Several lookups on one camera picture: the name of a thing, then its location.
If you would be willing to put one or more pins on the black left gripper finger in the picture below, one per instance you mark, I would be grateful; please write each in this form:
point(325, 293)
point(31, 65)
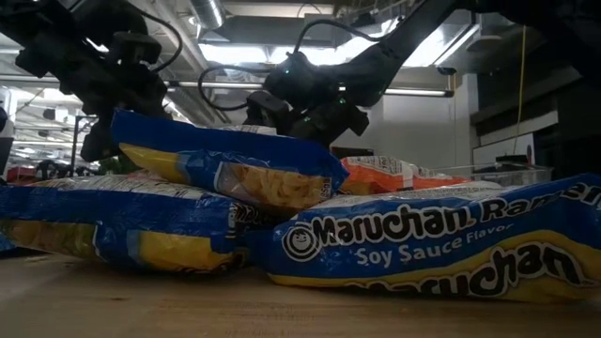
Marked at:
point(98, 143)

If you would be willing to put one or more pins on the orange Maruchan ramen packet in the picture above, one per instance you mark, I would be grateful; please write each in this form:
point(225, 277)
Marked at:
point(375, 176)

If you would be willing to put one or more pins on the blue Maruchan ramen packet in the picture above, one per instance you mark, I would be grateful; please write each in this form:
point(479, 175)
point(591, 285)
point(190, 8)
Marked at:
point(422, 235)
point(211, 150)
point(141, 216)

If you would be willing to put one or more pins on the clear plastic bin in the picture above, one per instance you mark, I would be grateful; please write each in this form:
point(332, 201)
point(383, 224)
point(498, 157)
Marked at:
point(516, 174)

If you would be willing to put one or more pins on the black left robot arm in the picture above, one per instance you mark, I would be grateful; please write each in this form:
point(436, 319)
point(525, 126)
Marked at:
point(56, 28)

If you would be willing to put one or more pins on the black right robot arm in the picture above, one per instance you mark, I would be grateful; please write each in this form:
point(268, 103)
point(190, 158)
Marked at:
point(413, 42)

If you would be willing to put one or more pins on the black pole stand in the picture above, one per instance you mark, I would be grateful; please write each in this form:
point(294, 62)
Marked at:
point(74, 141)

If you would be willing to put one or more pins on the black equipment cart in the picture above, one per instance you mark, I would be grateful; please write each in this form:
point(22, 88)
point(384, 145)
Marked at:
point(352, 152)

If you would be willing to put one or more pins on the red bulky object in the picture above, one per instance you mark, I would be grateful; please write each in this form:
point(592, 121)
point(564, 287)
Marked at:
point(19, 173)

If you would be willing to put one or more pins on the long LED light bar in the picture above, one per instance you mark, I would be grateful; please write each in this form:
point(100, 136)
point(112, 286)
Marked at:
point(413, 92)

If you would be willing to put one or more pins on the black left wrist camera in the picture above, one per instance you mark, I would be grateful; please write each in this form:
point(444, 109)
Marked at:
point(134, 47)

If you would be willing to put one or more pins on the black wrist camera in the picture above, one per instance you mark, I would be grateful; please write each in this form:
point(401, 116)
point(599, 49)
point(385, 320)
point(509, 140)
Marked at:
point(265, 112)
point(134, 47)

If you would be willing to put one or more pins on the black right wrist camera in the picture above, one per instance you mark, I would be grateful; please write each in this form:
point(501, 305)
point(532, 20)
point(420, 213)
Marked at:
point(265, 112)

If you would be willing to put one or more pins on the silver ventilation duct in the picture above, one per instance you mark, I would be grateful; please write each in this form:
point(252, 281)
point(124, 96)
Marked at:
point(206, 11)

